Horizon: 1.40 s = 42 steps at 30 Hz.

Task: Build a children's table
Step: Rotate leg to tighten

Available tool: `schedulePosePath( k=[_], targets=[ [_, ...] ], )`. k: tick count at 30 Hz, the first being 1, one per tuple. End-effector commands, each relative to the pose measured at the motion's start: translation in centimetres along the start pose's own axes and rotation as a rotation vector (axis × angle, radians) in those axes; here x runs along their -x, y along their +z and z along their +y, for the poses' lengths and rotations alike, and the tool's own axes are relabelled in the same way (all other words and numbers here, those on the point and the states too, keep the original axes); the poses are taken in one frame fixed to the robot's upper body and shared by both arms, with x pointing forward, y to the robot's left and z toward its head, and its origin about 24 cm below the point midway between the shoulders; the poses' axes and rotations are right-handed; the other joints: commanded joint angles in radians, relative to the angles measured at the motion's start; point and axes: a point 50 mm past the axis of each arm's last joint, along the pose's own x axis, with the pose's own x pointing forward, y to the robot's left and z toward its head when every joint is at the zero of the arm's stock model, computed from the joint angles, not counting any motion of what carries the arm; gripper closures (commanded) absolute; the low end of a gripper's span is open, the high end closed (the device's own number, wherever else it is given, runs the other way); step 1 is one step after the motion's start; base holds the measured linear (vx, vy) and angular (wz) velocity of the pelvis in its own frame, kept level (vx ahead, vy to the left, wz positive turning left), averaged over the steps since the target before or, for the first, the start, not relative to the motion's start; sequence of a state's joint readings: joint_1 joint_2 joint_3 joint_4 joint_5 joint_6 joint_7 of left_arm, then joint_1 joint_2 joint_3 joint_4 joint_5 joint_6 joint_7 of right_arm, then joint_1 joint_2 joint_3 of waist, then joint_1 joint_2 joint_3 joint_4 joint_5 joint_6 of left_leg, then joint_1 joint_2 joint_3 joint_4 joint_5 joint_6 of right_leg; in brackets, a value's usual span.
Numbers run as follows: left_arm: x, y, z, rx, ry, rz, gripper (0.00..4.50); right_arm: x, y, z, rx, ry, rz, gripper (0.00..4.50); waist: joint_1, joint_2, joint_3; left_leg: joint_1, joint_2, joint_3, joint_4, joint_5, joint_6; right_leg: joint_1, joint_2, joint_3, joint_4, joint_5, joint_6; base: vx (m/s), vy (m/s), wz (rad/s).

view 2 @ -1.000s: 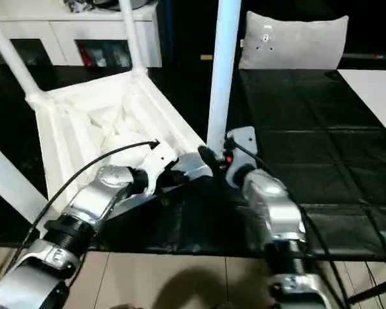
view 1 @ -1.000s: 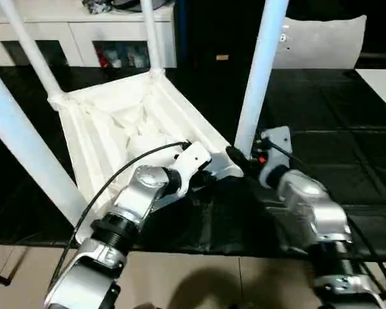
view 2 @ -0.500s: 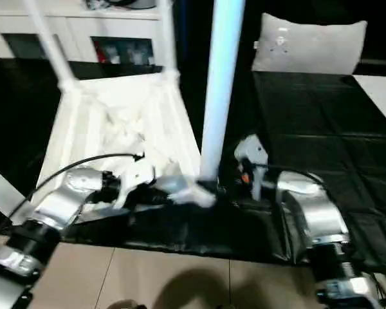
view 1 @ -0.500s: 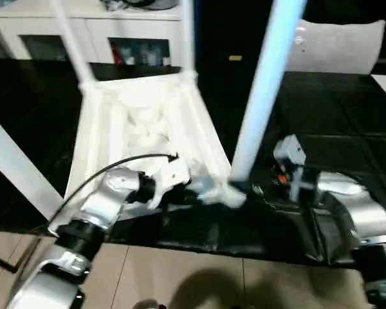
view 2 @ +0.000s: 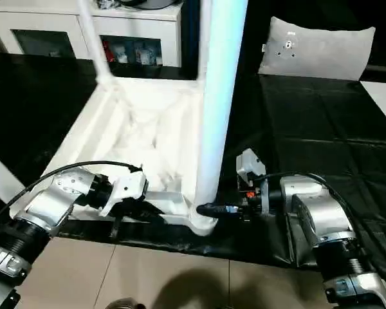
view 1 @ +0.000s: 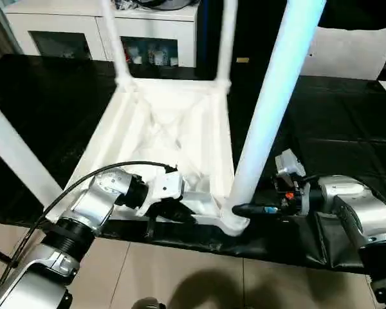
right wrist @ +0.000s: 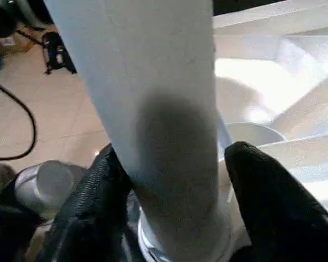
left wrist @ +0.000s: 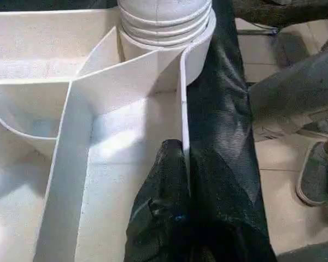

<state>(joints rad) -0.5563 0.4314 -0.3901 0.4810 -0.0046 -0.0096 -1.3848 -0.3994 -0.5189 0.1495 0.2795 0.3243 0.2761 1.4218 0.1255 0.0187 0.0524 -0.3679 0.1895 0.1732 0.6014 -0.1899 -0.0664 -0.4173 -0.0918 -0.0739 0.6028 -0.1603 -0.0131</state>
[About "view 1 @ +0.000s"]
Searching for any white plastic table top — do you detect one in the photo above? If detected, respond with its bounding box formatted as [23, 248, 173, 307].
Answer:
[44, 79, 252, 238]

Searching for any dark rounded robot body part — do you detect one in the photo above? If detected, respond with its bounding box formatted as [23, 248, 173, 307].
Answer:
[133, 297, 167, 309]

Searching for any grey cushion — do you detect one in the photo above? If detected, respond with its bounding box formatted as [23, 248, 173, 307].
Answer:
[304, 26, 386, 80]

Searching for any black box with gold label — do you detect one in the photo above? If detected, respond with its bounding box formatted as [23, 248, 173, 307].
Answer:
[196, 0, 319, 79]

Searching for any grey round container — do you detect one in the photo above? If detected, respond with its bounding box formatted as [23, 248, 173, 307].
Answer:
[138, 0, 194, 9]

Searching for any white cabinet with glass doors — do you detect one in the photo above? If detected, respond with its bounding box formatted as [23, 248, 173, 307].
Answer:
[5, 0, 199, 68]

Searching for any brown curtain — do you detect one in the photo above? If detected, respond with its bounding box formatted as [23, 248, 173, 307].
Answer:
[0, 0, 23, 65]

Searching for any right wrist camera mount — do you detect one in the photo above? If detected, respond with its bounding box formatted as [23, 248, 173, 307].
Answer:
[275, 149, 309, 216]

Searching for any black metal table frame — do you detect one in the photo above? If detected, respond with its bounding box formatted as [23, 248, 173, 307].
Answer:
[0, 243, 19, 268]

